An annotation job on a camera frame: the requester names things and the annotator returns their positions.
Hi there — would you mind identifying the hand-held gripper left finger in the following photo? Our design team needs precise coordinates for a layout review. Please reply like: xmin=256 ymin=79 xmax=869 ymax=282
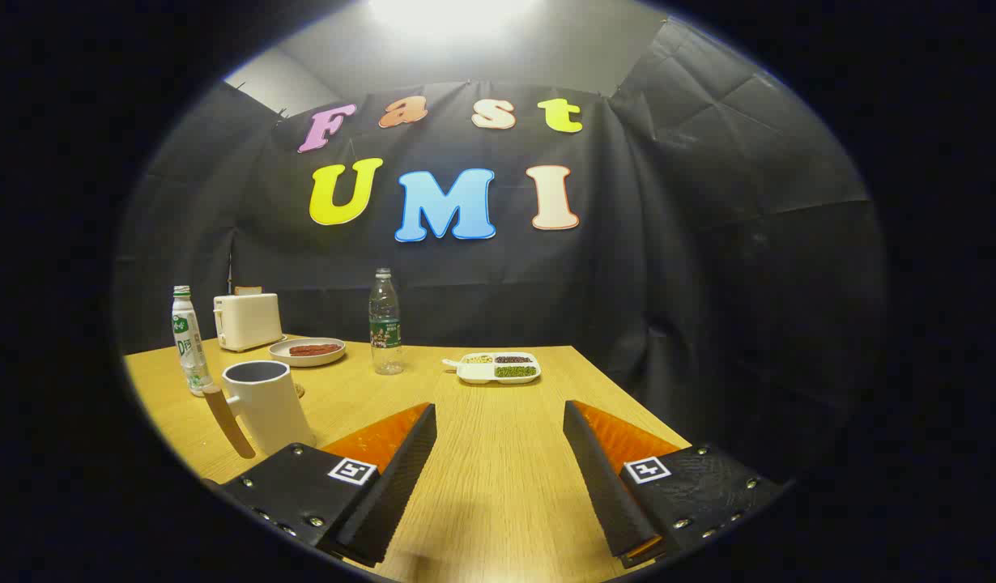
xmin=202 ymin=402 xmax=438 ymax=568

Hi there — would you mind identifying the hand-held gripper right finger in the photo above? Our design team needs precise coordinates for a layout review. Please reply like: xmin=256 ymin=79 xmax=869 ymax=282
xmin=563 ymin=400 xmax=790 ymax=569

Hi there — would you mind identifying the white cup wooden handle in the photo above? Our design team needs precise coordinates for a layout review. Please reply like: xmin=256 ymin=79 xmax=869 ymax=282
xmin=202 ymin=360 xmax=317 ymax=460

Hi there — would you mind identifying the white juice bottle green label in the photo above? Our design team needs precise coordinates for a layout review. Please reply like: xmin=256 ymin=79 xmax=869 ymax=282
xmin=171 ymin=285 xmax=215 ymax=398

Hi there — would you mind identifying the clear plastic water bottle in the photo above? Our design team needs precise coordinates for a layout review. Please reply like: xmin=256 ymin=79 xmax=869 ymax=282
xmin=368 ymin=268 xmax=405 ymax=376

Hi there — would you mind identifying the wooden table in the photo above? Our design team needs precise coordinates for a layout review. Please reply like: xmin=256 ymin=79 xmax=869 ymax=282
xmin=124 ymin=334 xmax=693 ymax=583

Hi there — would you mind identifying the white divided bean dish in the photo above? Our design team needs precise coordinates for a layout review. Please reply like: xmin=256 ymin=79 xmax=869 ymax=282
xmin=441 ymin=351 xmax=543 ymax=385

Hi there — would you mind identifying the round grey plate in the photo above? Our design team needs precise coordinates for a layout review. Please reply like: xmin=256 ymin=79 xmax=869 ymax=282
xmin=269 ymin=337 xmax=347 ymax=368

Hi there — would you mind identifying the black backdrop cloth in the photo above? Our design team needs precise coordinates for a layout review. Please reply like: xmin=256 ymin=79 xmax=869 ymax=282
xmin=113 ymin=16 xmax=887 ymax=487

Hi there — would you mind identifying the cream toaster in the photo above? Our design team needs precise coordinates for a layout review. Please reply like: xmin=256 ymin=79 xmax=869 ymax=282
xmin=213 ymin=291 xmax=285 ymax=352

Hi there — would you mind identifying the ceiling light panel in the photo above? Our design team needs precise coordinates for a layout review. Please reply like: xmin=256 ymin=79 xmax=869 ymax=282
xmin=368 ymin=0 xmax=539 ymax=37

